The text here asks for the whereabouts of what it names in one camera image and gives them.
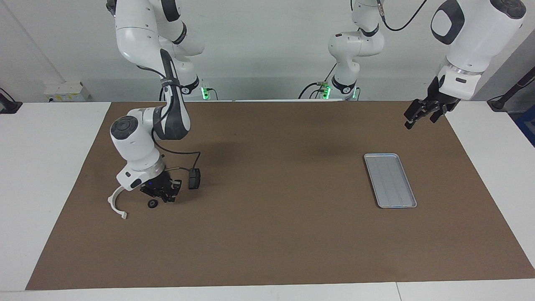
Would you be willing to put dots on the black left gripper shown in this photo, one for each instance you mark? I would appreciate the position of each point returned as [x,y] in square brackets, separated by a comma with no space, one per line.
[441,97]

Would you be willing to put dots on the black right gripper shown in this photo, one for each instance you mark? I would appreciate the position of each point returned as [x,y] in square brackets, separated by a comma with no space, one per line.
[158,186]

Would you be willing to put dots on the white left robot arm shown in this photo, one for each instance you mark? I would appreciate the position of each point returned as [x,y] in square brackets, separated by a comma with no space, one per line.
[478,33]

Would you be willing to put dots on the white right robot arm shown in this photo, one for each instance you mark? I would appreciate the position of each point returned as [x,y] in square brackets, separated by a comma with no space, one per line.
[133,142]

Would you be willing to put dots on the silver ribbed metal tray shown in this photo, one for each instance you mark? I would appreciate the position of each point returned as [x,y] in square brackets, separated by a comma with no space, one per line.
[391,184]

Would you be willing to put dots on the short dark grey brake pad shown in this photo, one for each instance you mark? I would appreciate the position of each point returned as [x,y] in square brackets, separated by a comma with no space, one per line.
[194,178]

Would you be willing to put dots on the black clamp stand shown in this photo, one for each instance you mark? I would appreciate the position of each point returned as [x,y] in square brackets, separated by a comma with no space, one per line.
[10,108]
[499,102]

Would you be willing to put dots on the blue plastic crate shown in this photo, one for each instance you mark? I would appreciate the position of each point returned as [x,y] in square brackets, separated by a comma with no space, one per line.
[528,125]

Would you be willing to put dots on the brown paper table mat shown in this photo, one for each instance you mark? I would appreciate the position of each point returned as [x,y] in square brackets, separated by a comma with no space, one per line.
[292,242]

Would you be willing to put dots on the white power box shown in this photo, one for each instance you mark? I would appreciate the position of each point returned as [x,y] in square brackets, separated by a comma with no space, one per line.
[67,91]

